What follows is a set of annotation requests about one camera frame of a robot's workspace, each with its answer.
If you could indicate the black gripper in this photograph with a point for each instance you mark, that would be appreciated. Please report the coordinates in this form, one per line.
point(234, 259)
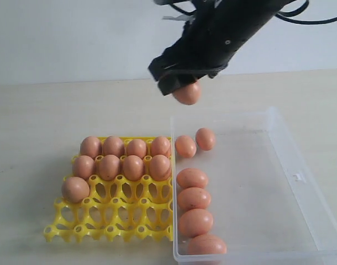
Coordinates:
point(218, 29)

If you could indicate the brown egg nine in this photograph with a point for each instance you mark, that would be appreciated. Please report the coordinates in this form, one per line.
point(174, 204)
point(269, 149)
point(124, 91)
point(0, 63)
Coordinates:
point(188, 95)

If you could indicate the brown egg four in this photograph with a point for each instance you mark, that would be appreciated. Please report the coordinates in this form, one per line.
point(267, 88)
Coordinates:
point(160, 146)

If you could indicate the brown egg five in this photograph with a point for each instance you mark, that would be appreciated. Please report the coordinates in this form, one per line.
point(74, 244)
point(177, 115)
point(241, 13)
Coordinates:
point(205, 139)

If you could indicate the brown egg three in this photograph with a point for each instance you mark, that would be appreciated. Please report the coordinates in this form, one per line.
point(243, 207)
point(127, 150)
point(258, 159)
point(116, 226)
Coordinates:
point(137, 147)

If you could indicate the brown egg two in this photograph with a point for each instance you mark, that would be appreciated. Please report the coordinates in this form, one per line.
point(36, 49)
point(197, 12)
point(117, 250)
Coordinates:
point(113, 145)

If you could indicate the brown egg sixteen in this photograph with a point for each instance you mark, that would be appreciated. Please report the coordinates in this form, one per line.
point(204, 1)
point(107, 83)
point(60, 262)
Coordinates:
point(160, 168)

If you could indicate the brown egg eleven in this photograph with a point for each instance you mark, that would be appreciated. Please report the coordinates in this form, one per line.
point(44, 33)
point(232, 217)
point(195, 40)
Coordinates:
point(133, 167)

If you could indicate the brown egg ten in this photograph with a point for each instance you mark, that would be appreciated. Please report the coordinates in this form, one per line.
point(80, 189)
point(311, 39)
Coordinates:
point(192, 177)

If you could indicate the brown egg one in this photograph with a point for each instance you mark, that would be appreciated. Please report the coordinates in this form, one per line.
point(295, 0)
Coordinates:
point(91, 146)

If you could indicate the brown egg fourteen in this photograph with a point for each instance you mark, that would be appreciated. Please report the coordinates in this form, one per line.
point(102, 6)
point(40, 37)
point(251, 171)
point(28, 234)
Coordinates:
point(109, 167)

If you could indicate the brown egg eight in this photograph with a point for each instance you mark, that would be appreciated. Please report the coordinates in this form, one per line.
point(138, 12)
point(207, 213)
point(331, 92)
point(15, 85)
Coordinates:
point(83, 167)

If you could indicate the brown egg seven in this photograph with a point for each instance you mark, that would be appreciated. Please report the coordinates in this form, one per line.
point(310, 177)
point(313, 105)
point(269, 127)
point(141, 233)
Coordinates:
point(75, 189)

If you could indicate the brown egg six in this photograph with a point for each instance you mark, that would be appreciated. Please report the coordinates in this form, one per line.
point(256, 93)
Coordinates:
point(185, 146)

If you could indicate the brown egg twelve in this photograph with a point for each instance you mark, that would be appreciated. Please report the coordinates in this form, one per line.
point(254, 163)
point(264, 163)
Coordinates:
point(193, 198)

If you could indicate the yellow plastic egg tray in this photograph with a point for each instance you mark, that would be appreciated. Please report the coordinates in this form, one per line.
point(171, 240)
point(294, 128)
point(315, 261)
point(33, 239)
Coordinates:
point(117, 208)

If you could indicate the brown egg thirteen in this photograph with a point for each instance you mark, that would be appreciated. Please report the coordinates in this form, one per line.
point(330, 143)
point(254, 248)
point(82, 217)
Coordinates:
point(195, 222)

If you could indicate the clear plastic container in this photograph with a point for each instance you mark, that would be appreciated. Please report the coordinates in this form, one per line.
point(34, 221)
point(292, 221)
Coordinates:
point(262, 214)

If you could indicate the small white plastic clip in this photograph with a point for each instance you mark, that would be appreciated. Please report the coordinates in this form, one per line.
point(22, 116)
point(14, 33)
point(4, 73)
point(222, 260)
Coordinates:
point(299, 177)

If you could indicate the brown egg fifteen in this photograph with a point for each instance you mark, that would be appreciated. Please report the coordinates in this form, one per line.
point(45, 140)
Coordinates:
point(206, 244)

